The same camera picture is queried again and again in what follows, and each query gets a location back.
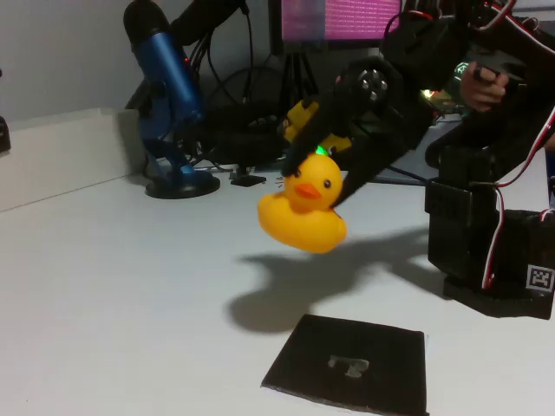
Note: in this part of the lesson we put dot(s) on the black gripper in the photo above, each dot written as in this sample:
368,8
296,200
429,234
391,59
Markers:
378,116

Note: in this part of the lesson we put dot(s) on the yellow rubber duck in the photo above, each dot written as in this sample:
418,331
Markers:
303,225

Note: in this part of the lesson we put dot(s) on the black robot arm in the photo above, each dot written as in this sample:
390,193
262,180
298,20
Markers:
459,216

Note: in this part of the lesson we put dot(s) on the black square mat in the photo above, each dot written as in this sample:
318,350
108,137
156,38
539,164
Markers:
312,359

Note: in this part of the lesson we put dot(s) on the person's hand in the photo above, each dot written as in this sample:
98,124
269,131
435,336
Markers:
483,96

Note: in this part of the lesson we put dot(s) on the small red white component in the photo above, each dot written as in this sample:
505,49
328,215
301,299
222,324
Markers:
279,182

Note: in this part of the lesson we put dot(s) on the gray laptop lid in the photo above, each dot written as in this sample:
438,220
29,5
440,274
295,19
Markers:
416,168

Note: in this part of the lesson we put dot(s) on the black tripod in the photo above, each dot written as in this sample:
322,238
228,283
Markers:
295,73

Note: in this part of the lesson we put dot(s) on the small black stand base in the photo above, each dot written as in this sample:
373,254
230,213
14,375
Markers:
248,180

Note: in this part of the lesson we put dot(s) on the black electronic device with knobs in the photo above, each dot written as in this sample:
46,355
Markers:
243,143

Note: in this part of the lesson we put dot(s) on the computer monitor with pink screen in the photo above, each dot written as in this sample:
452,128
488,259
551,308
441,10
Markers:
347,21

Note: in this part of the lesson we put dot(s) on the blue desktop microphone with stand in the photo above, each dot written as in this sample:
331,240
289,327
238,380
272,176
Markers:
169,78

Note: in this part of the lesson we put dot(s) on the black white fiducial tag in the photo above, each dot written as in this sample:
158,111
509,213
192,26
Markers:
539,277

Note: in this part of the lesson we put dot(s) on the white ledge board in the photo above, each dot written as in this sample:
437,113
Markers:
65,156

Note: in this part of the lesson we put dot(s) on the dark object at frame edge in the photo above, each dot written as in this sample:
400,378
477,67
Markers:
3,136

